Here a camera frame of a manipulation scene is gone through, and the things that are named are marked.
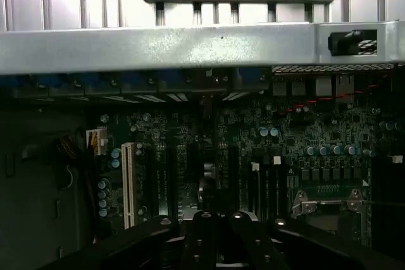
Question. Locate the open black PC case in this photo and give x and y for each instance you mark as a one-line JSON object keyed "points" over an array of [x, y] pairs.
{"points": [[158, 45]]}

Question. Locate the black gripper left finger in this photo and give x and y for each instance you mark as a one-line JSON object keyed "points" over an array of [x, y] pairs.
{"points": [[199, 244]]}

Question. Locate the green motherboard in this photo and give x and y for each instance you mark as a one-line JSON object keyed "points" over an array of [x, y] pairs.
{"points": [[316, 131]]}

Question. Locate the white expansion slot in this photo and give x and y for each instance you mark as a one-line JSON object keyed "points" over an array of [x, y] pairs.
{"points": [[128, 184]]}

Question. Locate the CPU socket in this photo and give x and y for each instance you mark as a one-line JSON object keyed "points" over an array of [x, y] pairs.
{"points": [[332, 216]]}

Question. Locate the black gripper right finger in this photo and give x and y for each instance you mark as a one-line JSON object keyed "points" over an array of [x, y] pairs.
{"points": [[300, 248]]}

